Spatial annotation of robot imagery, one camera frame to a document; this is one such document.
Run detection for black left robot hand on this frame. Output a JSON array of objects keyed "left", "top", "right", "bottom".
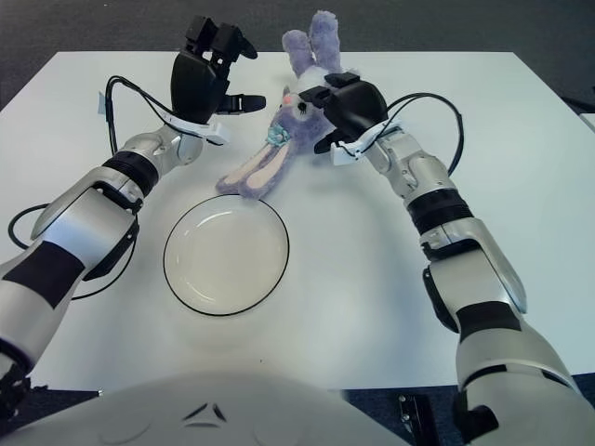
[{"left": 170, "top": 14, "right": 269, "bottom": 126}]

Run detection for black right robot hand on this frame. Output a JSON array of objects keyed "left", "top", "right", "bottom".
[{"left": 299, "top": 69, "right": 390, "bottom": 155}]

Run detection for purple plush bunny doll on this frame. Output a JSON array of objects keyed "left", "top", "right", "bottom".
[{"left": 216, "top": 11, "right": 354, "bottom": 201}]

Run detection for white plate with black rim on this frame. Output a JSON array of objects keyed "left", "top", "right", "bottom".
[{"left": 163, "top": 193, "right": 292, "bottom": 318}]

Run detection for grey robot torso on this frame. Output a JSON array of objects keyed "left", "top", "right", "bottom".
[{"left": 0, "top": 371, "right": 410, "bottom": 446}]

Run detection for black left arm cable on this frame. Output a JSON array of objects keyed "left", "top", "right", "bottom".
[{"left": 8, "top": 75, "right": 185, "bottom": 301}]

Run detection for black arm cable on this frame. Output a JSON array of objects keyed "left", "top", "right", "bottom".
[
  {"left": 362, "top": 92, "right": 465, "bottom": 176},
  {"left": 8, "top": 75, "right": 185, "bottom": 301}
]

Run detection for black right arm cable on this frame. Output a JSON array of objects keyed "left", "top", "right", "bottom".
[{"left": 362, "top": 92, "right": 465, "bottom": 176}]

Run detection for black metal bracket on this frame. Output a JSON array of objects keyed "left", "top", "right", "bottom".
[{"left": 397, "top": 393, "right": 436, "bottom": 440}]

